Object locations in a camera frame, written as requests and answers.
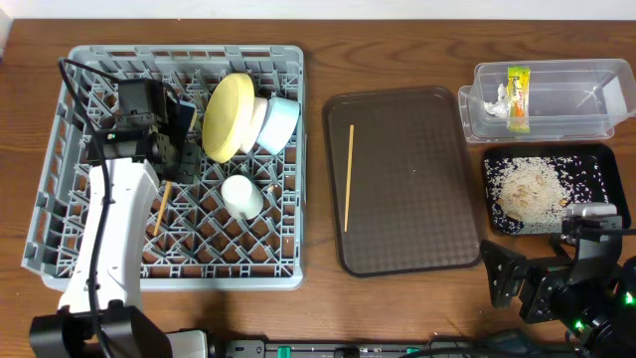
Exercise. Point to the clear plastic bin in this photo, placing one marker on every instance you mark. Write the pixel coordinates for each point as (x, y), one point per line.
(569, 100)

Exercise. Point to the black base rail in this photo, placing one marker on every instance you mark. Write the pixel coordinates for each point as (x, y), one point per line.
(511, 343)

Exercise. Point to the yellow round plate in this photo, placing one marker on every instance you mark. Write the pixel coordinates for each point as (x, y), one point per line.
(228, 116)

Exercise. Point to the pink white bowl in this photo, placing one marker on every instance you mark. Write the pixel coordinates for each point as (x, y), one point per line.
(255, 124)

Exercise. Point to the black rectangular tray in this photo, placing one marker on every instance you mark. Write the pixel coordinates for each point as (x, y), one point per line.
(600, 152)

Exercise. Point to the dark brown serving tray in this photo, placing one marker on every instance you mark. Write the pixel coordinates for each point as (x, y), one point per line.
(415, 201)

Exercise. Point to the white cup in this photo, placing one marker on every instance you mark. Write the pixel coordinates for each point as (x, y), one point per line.
(242, 199)

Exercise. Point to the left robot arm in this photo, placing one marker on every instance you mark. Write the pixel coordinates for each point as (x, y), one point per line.
(100, 313)

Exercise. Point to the green yellow snack wrapper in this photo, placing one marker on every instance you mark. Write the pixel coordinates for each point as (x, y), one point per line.
(518, 88)

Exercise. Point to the white tissue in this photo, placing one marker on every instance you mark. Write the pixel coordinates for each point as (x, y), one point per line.
(500, 108)

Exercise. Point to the spilled rice food waste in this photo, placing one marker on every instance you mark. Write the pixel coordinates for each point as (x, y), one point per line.
(529, 195)

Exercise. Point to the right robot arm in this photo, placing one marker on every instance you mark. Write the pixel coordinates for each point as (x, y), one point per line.
(607, 329)

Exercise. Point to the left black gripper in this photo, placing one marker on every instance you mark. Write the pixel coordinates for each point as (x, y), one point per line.
(184, 162)

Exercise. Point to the grey plastic dishwasher rack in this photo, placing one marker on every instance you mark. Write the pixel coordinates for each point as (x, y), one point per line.
(200, 246)

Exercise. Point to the light blue bowl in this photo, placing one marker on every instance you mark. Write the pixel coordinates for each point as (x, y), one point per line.
(279, 124)

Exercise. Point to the wooden chopstick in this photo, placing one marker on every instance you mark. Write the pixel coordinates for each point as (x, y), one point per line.
(168, 188)
(349, 176)

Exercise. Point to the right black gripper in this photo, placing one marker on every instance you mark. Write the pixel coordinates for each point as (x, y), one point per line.
(533, 288)

